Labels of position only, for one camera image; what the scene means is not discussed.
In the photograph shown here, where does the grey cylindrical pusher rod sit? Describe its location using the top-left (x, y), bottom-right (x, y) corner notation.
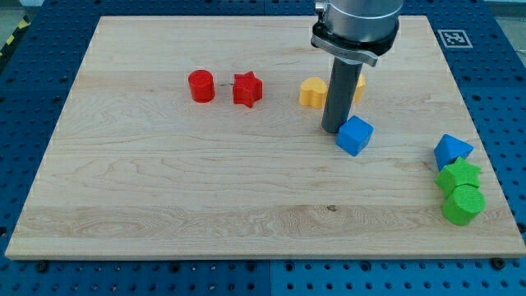
top-left (321, 58), bottom-right (362, 133)

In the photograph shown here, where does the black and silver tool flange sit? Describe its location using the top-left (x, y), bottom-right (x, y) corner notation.
top-left (311, 21), bottom-right (399, 67)

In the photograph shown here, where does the blue cube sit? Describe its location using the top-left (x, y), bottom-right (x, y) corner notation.
top-left (336, 116), bottom-right (375, 156)

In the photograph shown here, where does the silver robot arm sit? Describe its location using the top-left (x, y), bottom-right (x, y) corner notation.
top-left (311, 0), bottom-right (404, 133)

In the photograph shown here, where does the blue triangle block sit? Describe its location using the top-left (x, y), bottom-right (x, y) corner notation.
top-left (434, 134), bottom-right (473, 170)

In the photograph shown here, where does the yellow block behind rod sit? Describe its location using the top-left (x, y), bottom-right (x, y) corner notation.
top-left (353, 74), bottom-right (367, 103)

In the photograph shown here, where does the yellow heart block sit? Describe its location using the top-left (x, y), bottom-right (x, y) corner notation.
top-left (298, 77), bottom-right (328, 109)

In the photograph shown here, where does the white fiducial marker tag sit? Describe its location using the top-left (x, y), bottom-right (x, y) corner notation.
top-left (438, 29), bottom-right (473, 49)

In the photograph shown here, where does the red star block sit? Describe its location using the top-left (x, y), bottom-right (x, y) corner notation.
top-left (233, 72), bottom-right (263, 108)

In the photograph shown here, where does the red cylinder block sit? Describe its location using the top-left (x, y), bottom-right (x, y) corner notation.
top-left (188, 69), bottom-right (215, 103)

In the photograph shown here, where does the green star block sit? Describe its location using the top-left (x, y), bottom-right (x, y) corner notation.
top-left (435, 156), bottom-right (482, 199)

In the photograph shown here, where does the light wooden board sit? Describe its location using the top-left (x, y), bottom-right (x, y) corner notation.
top-left (6, 16), bottom-right (525, 261)

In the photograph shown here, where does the green cylinder block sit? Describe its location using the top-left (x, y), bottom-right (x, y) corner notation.
top-left (442, 185), bottom-right (487, 226)

